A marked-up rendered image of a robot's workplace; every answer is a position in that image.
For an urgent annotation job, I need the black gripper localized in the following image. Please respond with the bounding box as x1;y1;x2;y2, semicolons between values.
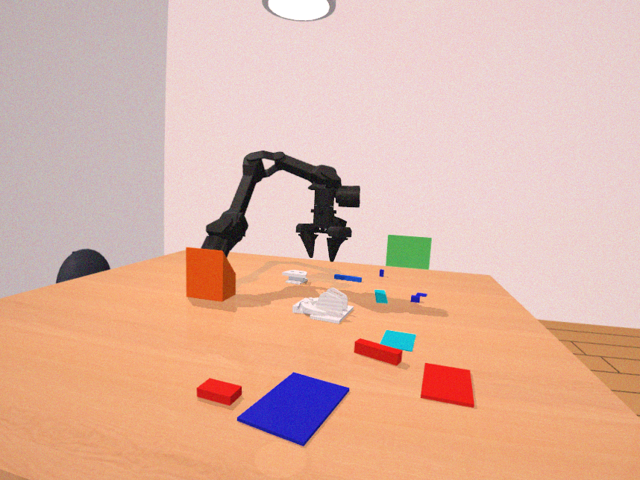
296;206;352;262

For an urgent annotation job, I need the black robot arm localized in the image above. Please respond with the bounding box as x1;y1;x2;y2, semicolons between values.
201;151;360;257

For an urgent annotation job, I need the teal flat rectangular plate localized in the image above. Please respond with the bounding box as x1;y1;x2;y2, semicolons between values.
380;330;415;352

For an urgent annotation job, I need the blue flat bar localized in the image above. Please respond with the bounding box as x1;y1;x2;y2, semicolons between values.
334;274;362;282

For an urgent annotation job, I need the teal flat bar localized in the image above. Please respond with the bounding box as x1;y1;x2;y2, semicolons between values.
374;290;387;304

